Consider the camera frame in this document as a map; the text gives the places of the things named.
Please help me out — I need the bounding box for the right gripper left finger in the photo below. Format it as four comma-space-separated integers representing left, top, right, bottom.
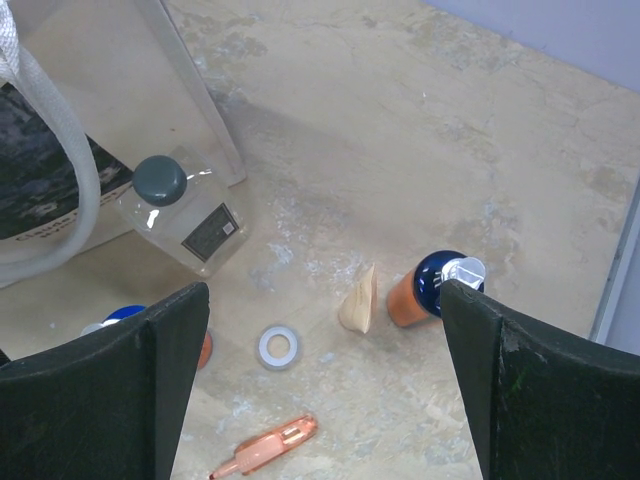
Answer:
1, 282, 209, 479

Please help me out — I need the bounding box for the beige tube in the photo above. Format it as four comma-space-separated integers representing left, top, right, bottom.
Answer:
338, 264, 378, 334

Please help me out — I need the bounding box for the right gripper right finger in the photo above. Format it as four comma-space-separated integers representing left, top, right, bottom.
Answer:
441, 280, 639, 479

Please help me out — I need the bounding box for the clear square bottle dark cap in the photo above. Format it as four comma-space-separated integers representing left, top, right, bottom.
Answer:
115, 145, 248, 277

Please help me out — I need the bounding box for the orange bottle blue pump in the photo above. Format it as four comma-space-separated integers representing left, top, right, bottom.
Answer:
80, 305, 213, 370

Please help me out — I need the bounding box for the canvas tote bag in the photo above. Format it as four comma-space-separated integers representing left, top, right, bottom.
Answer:
1, 1, 246, 285

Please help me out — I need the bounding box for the white tape ring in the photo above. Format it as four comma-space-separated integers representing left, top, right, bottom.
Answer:
254, 324, 304, 372

